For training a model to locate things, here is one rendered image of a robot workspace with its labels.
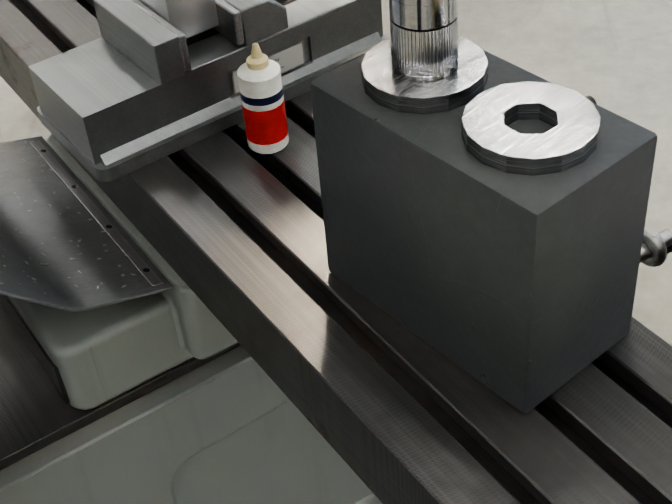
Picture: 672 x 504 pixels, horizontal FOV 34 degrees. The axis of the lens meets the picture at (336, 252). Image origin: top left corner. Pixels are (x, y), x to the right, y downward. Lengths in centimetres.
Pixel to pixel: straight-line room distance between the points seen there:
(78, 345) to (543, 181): 52
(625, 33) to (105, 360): 225
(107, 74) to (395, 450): 49
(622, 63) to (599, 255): 222
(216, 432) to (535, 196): 62
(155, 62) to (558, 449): 52
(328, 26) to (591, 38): 198
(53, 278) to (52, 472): 20
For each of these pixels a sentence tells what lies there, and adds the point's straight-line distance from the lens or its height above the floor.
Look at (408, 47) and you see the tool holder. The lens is 77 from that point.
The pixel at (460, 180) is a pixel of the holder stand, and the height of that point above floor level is 111.
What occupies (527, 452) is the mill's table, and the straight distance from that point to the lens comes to 80.
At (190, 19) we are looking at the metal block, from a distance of 109.
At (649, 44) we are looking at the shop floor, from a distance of 307.
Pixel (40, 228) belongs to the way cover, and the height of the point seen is 88.
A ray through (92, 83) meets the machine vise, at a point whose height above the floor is 100.
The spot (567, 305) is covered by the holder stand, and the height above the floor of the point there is 102.
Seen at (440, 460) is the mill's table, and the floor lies 93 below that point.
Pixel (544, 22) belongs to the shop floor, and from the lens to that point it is 315.
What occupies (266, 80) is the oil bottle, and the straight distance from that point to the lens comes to 102.
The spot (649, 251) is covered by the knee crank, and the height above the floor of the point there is 52.
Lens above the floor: 155
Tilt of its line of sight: 41 degrees down
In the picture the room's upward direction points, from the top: 5 degrees counter-clockwise
